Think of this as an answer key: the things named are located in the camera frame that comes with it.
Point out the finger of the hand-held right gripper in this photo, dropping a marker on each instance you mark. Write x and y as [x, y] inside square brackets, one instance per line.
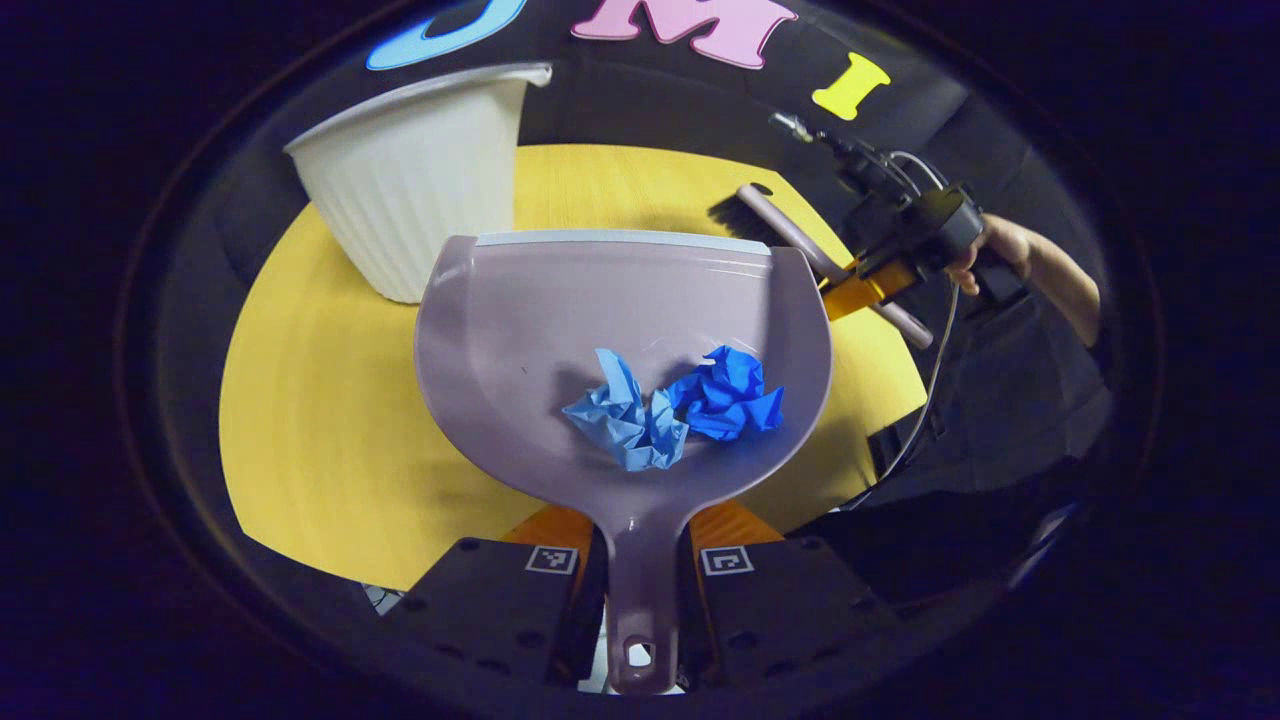
[860, 290]

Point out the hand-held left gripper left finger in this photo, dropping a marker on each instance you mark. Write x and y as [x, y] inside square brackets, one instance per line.
[588, 600]

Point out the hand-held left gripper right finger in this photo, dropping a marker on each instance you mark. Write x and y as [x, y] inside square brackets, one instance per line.
[697, 620]

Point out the small lilac broom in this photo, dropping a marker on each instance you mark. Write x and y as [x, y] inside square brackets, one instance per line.
[795, 235]

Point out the dark blue paper trash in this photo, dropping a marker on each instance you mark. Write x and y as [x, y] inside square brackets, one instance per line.
[725, 395]

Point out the light blue paper trash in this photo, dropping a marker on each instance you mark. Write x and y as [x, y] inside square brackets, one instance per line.
[625, 420]

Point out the lilac plastic dustpan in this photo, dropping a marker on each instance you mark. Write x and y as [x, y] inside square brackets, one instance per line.
[600, 300]

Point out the white ribbed garbage bin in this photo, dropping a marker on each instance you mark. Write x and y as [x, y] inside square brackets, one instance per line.
[420, 180]

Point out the wooden desktop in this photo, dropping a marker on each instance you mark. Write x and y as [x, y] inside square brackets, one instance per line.
[320, 420]

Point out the person's dark clothing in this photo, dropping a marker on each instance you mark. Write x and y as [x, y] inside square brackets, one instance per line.
[1000, 400]

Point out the black backdrop cloth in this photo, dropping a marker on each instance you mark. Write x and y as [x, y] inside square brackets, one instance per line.
[640, 100]

